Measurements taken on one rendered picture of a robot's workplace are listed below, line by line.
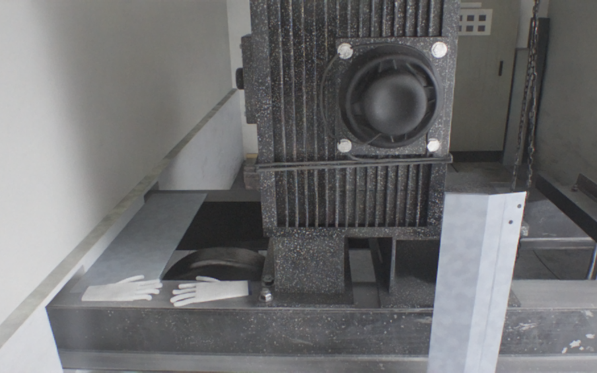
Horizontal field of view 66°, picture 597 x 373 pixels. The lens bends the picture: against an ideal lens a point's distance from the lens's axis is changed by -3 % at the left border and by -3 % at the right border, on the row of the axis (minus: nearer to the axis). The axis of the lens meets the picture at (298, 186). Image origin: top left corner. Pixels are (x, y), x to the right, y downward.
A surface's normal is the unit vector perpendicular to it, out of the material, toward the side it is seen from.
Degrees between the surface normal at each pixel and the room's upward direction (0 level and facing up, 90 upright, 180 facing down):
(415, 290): 0
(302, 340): 90
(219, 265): 90
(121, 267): 0
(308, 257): 90
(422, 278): 0
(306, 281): 90
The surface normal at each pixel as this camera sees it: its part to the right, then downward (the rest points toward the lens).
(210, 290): -0.03, -0.93
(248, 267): -0.04, 0.36
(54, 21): 1.00, 0.00
